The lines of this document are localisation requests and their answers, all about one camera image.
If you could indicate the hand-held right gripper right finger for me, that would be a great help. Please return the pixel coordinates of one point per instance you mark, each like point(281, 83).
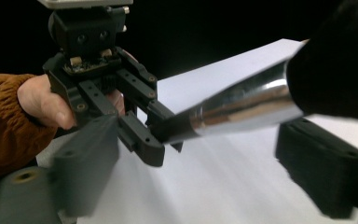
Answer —
point(320, 165)

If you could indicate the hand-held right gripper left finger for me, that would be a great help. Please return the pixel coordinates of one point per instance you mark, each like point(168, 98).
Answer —
point(87, 161)

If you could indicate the white table mat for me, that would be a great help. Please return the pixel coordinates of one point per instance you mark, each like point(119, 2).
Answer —
point(214, 186)

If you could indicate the black fluffy makeup brush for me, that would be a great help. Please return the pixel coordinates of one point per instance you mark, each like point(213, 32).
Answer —
point(245, 105)

